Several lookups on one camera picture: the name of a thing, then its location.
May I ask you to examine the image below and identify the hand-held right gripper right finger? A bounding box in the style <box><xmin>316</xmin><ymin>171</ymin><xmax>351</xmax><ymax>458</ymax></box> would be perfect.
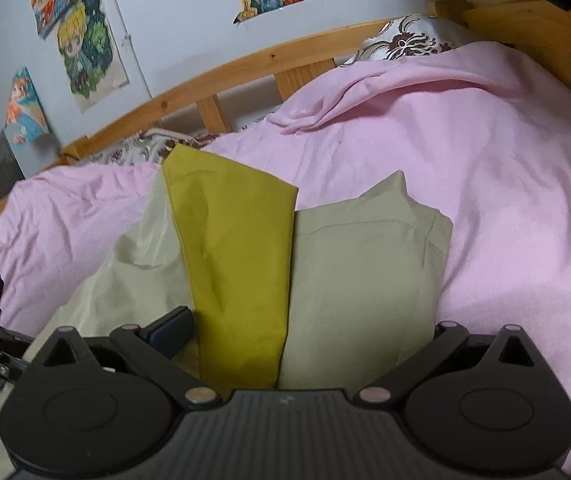
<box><xmin>358</xmin><ymin>320</ymin><xmax>537</xmax><ymax>407</ymax></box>

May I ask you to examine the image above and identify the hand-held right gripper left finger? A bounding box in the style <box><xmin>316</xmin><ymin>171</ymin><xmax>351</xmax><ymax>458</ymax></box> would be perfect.
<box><xmin>39</xmin><ymin>306</ymin><xmax>217</xmax><ymax>409</ymax></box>

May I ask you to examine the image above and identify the yellow-green hooded jacket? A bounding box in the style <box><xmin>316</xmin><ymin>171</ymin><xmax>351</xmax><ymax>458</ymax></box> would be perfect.
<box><xmin>0</xmin><ymin>144</ymin><xmax>454</xmax><ymax>480</ymax></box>

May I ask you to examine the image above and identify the pink blanket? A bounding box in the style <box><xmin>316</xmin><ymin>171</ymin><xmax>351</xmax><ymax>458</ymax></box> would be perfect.
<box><xmin>0</xmin><ymin>40</ymin><xmax>571</xmax><ymax>480</ymax></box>

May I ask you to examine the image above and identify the floral patterned pillow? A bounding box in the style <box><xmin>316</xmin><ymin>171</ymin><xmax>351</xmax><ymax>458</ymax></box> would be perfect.
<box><xmin>349</xmin><ymin>14</ymin><xmax>457</xmax><ymax>65</ymax></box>

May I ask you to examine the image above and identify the dark wall panel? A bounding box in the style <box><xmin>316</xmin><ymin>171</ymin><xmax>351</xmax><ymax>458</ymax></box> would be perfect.
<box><xmin>0</xmin><ymin>130</ymin><xmax>27</xmax><ymax>207</ymax></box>

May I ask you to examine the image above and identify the blue cartoon wall poster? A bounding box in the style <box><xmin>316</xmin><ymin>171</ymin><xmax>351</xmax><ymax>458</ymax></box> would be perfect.
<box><xmin>4</xmin><ymin>66</ymin><xmax>51</xmax><ymax>147</ymax></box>

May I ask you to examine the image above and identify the green cartoon wall poster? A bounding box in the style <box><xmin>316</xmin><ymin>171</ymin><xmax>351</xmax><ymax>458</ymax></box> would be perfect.
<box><xmin>56</xmin><ymin>0</ymin><xmax>131</xmax><ymax>114</ymax></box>

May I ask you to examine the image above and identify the wooden bed frame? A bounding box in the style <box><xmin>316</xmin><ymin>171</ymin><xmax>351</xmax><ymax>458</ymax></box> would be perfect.
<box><xmin>0</xmin><ymin>0</ymin><xmax>571</xmax><ymax>261</ymax></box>

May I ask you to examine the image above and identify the white wall pipe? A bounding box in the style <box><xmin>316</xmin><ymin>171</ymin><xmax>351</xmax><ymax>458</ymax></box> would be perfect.
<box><xmin>104</xmin><ymin>0</ymin><xmax>155</xmax><ymax>102</ymax></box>

